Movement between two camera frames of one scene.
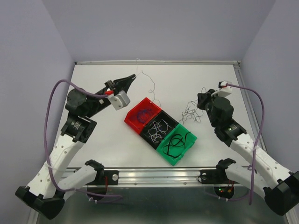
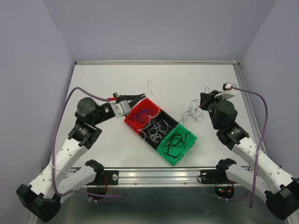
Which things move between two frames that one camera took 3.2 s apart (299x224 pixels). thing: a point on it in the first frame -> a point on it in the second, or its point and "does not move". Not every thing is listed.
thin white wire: x=154 y=86 -> x=149 y=116
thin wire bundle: x=195 y=108 does not move
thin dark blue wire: x=138 y=116 does not move
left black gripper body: x=101 y=103 -> x=105 y=115
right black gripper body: x=207 y=102 does not move
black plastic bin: x=159 y=129 does not move
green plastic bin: x=177 y=144 does not move
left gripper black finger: x=124 y=82 -> x=120 y=97
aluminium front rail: x=155 y=177 does not move
